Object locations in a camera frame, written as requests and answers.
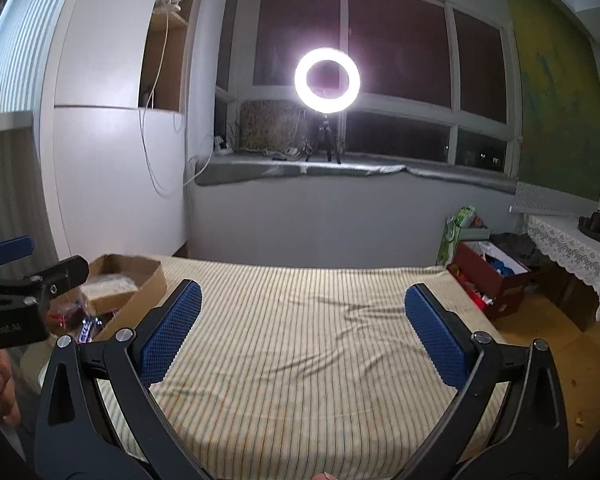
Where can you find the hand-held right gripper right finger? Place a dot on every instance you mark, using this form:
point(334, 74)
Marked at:
point(437, 340)

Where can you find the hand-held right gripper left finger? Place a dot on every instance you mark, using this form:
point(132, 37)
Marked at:
point(172, 330)

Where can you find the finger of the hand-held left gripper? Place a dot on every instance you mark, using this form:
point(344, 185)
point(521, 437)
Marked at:
point(10, 250)
point(60, 272)

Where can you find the brown cardboard box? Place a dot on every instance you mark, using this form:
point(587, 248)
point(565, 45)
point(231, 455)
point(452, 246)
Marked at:
point(140, 300)

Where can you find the clear red candy bag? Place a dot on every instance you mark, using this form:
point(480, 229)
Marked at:
point(65, 317)

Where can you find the clear wafer packet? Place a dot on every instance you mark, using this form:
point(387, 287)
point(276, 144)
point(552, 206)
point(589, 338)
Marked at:
point(112, 290)

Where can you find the brown chocolate bar packet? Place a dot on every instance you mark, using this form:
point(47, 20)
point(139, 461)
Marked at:
point(87, 332)

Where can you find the person's left hand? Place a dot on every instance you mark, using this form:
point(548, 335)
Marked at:
point(0, 385)

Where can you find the person's right hand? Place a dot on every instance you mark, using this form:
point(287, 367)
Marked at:
point(325, 476)

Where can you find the red storage box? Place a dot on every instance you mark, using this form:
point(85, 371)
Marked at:
point(480, 272)

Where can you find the green gift bag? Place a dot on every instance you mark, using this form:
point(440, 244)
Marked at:
point(450, 240)

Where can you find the white wardrobe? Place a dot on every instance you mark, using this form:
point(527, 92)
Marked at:
point(110, 170)

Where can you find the dark clothes pile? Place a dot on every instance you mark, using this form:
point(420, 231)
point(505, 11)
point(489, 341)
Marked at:
point(515, 245)

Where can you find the striped blanket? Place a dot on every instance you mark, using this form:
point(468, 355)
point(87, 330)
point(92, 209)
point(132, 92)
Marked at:
point(305, 360)

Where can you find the white lace tablecloth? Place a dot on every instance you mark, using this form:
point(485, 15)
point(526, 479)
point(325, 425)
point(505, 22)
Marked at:
point(570, 255)

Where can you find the grey windowsill cover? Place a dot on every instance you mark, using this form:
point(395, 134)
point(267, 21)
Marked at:
point(250, 172)

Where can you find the white perforated radiator cover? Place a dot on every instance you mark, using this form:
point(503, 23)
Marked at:
point(555, 199)

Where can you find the dark figurine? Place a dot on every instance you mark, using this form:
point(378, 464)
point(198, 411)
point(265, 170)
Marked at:
point(594, 227)

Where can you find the patterned cushion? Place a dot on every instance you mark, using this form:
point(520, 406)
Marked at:
point(267, 125)

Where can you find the black tripod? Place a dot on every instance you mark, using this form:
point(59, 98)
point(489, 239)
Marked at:
point(325, 135)

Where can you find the wooden open shelf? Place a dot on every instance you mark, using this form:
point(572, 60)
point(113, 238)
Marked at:
point(167, 60)

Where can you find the white framed window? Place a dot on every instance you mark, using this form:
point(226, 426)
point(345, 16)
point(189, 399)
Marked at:
point(400, 45)

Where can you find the green wall poster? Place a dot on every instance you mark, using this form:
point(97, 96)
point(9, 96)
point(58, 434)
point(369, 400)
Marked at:
point(555, 100)

